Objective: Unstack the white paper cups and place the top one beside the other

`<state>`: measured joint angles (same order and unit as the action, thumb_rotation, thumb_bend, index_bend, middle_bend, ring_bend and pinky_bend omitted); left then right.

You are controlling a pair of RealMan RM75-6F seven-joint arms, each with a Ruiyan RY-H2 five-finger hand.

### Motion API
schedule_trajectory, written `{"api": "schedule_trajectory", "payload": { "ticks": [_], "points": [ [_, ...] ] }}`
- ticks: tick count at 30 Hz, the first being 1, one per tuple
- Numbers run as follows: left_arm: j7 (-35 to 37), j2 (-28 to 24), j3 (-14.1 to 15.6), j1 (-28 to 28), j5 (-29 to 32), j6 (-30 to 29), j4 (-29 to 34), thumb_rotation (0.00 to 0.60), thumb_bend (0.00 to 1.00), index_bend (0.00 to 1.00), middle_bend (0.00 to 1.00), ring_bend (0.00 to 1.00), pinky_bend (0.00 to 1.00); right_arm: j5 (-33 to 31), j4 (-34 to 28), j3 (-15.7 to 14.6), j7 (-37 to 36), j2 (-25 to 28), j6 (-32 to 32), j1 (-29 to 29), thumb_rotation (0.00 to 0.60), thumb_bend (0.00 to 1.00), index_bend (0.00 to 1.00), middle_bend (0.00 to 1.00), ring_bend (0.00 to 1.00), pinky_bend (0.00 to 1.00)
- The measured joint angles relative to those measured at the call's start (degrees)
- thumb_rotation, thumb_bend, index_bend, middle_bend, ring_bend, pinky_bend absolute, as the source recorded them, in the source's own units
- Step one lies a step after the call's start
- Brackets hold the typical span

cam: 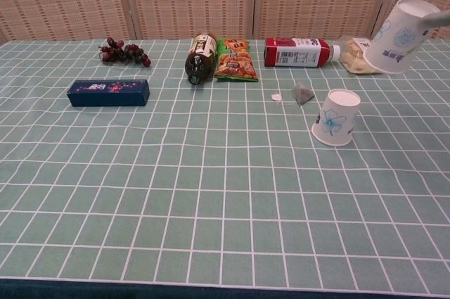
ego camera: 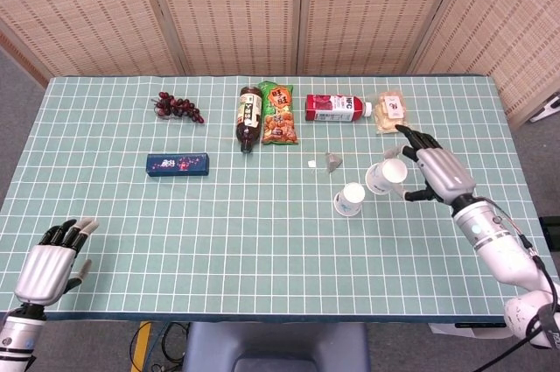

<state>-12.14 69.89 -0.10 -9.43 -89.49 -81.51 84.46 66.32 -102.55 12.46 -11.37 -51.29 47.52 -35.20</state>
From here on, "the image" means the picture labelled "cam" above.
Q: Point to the white paper cup blue flower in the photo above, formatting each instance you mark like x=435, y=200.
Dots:
x=397, y=38
x=335, y=119

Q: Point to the clear bag of crackers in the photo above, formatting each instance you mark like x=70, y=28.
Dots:
x=353, y=58

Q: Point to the red juice bottle white label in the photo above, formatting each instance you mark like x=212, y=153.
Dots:
x=299, y=52

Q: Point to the grey pyramid tea bag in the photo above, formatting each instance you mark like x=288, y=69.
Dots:
x=303, y=94

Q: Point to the small white tea bag tag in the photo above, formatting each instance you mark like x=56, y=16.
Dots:
x=276, y=97

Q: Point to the green orange snack bag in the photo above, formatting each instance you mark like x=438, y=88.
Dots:
x=235, y=63

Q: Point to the dark tea bottle green label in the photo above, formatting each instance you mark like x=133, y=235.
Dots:
x=200, y=60

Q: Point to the dark red grape bunch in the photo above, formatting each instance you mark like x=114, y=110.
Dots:
x=123, y=52

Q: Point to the green white grid tablecloth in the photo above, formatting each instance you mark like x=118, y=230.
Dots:
x=197, y=190

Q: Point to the dark blue rectangular box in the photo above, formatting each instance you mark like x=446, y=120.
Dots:
x=109, y=93

